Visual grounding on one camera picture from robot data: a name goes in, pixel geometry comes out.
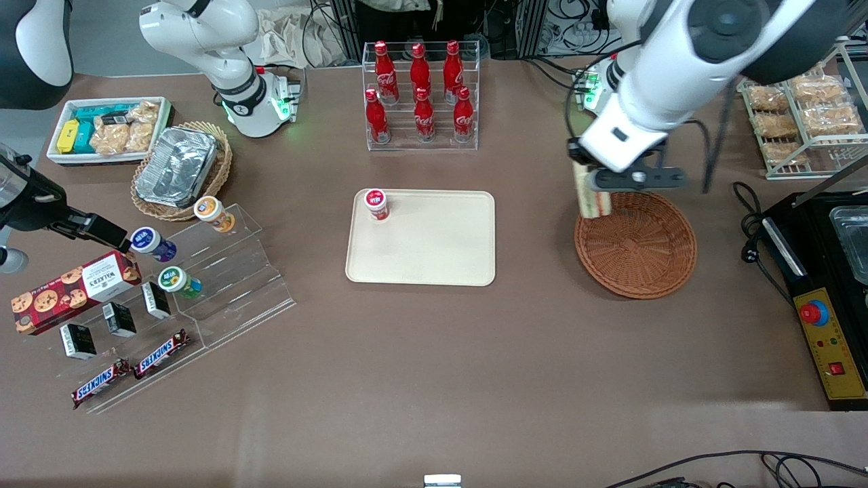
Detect black power cable with plug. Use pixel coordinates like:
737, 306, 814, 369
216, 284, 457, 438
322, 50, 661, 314
732, 180, 797, 309

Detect teal small box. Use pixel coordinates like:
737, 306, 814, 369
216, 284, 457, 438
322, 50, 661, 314
71, 121, 97, 154

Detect clear acrylic stepped stand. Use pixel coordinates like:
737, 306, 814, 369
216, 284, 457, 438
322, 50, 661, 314
41, 203, 297, 415

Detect crumpled beige paper bag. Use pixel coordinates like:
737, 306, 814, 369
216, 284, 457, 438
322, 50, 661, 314
256, 7, 347, 68

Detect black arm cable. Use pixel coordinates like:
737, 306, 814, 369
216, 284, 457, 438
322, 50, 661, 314
702, 81, 738, 196

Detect red lid white cup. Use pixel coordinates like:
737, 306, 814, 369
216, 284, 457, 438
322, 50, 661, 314
364, 188, 391, 223

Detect green lid cup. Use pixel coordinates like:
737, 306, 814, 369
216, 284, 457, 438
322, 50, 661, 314
158, 266, 203, 300

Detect orange lid cup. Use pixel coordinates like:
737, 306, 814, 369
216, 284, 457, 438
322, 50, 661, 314
193, 196, 236, 233

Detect oval tan wicker basket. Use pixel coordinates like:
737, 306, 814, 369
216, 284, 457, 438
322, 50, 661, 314
131, 121, 233, 222

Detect black floor cables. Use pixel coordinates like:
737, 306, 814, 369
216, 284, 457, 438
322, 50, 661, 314
604, 449, 868, 488

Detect red cookie box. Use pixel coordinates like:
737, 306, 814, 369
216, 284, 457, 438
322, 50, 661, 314
11, 251, 143, 336

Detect blue lid cup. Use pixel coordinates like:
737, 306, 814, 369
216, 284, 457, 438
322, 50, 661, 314
130, 227, 178, 263

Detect teal flat package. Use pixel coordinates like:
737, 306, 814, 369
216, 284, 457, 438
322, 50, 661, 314
73, 105, 133, 124

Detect clear glass tray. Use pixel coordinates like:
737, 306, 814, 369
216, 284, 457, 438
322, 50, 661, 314
829, 207, 868, 285

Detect bagged fried pastry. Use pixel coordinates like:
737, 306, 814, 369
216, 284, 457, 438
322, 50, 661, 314
800, 104, 863, 136
753, 112, 802, 140
746, 85, 791, 113
790, 75, 845, 104
766, 141, 809, 167

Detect white rectangular bin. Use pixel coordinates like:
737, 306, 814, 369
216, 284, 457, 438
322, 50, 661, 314
46, 96, 174, 167

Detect red cola bottle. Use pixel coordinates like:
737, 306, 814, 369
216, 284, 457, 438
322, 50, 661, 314
453, 85, 474, 142
374, 41, 398, 104
365, 89, 391, 144
443, 39, 465, 102
413, 87, 436, 142
410, 43, 432, 102

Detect black machine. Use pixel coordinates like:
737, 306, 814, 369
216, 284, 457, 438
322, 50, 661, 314
763, 192, 868, 412

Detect round brown wicker basket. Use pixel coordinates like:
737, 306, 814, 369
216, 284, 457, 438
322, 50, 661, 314
574, 190, 698, 300

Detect beige plastic tray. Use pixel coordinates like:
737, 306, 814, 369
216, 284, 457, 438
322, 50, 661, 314
345, 189, 496, 287

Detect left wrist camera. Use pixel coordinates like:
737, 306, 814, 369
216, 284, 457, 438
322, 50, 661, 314
589, 167, 687, 192

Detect green wire rack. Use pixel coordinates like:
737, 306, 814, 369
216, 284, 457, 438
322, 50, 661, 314
737, 39, 868, 180

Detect aluminium foil container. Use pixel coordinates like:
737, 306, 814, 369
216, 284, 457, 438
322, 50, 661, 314
136, 127, 218, 208

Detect yellow small box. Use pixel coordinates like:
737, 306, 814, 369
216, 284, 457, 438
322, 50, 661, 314
56, 119, 81, 155

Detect snickers chocolate bar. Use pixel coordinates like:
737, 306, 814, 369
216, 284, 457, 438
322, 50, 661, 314
71, 359, 133, 409
133, 329, 191, 380

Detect grey connector box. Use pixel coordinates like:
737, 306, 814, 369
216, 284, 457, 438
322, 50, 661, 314
573, 68, 608, 113
270, 66, 307, 124

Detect clear acrylic bottle rack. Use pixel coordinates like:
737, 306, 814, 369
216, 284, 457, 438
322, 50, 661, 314
361, 40, 480, 152

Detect small black carton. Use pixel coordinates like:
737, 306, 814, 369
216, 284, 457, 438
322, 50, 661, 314
60, 323, 97, 360
102, 302, 137, 338
141, 281, 172, 319

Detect background cable bundle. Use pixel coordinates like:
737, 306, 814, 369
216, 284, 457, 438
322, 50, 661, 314
302, 0, 367, 67

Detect grey metal rod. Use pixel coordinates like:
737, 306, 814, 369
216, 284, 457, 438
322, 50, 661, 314
792, 155, 868, 208

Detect triangular sandwich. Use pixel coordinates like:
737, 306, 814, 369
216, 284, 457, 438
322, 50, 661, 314
572, 161, 615, 220

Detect silver bar handle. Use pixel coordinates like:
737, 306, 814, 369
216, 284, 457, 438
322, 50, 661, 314
763, 217, 808, 277

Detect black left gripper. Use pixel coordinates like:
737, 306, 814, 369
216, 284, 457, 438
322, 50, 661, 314
568, 138, 597, 186

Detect yellow control panel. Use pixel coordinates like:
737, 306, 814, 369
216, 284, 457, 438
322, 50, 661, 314
793, 287, 868, 402

